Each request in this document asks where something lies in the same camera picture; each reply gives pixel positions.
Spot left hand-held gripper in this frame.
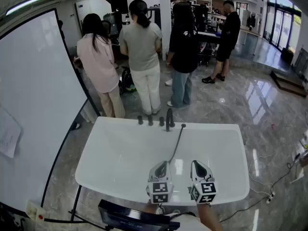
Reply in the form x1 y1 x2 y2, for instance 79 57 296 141
146 160 175 205

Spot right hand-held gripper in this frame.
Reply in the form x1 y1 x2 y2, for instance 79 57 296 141
188 160 218 205

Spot person's right forearm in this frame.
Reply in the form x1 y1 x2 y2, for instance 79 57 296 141
196 203 225 231

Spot person's left forearm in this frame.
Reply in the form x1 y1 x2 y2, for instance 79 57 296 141
143 202 159 214

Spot white bathtub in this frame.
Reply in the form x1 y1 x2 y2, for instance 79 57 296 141
75 116 250 206

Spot black metal stand base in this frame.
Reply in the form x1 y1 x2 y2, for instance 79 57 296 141
69 183 103 224

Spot black curved faucet spout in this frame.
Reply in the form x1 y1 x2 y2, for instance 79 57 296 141
165 108 176 132

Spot person's white shirt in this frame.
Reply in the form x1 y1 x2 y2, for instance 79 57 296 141
166 212 210 231

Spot black flat device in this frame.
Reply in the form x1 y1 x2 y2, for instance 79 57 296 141
98 199 180 231

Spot black green backpack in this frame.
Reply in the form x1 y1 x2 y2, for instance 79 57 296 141
119 67 137 97

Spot white box with red button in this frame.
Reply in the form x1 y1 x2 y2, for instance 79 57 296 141
25 199 46 223

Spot black table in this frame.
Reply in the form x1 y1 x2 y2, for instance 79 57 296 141
196 29 222 47

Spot small black box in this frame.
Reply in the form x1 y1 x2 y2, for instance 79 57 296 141
280 47 295 63

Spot large black-framed whiteboard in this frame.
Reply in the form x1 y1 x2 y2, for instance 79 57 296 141
0 8 102 218

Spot metal hand truck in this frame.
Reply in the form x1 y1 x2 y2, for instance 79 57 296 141
294 48 308 78

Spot white paper sheet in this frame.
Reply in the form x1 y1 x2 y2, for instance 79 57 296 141
0 104 24 159

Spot glass entrance doors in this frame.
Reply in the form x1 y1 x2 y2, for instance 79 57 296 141
262 0 303 53

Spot ceiling tube light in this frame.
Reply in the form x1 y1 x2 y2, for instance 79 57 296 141
5 0 50 16

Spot white floor cable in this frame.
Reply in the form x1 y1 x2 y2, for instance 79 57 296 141
247 150 277 198

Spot black floor cable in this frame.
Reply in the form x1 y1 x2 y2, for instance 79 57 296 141
218 152 302 223

